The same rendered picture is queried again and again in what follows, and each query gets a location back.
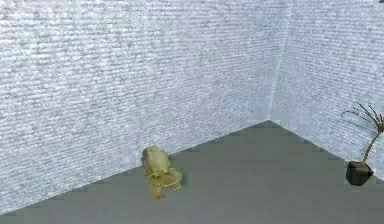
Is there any bare plant in black pot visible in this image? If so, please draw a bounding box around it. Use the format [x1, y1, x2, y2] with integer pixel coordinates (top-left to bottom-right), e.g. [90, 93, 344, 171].
[340, 100, 384, 187]

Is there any yellow-green round chair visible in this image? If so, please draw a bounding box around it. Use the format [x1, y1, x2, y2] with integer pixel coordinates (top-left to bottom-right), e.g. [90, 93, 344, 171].
[140, 145, 184, 200]

